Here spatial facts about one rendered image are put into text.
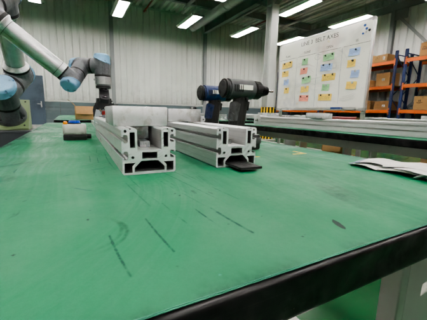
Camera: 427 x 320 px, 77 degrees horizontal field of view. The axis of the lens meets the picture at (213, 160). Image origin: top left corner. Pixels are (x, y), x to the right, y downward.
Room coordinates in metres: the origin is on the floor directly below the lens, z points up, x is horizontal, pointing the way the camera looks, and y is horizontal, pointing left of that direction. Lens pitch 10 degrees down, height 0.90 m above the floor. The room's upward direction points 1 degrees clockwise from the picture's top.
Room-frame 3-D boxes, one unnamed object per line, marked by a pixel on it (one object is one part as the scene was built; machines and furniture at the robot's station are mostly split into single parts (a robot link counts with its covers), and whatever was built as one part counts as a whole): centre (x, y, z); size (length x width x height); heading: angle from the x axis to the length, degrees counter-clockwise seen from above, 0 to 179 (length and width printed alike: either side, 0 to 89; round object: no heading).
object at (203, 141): (0.93, 0.13, 0.82); 0.80 x 0.10 x 0.09; 27
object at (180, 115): (0.93, 0.13, 0.87); 0.16 x 0.11 x 0.07; 27
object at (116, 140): (0.85, 0.30, 0.82); 0.80 x 0.10 x 0.09; 27
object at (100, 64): (1.39, 0.57, 1.11); 0.09 x 0.08 x 0.11; 87
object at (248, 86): (0.88, -0.11, 0.89); 0.20 x 0.08 x 0.22; 119
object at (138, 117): (0.63, 0.19, 0.87); 0.16 x 0.11 x 0.07; 27
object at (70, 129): (1.04, 0.53, 0.81); 0.10 x 0.08 x 0.06; 117
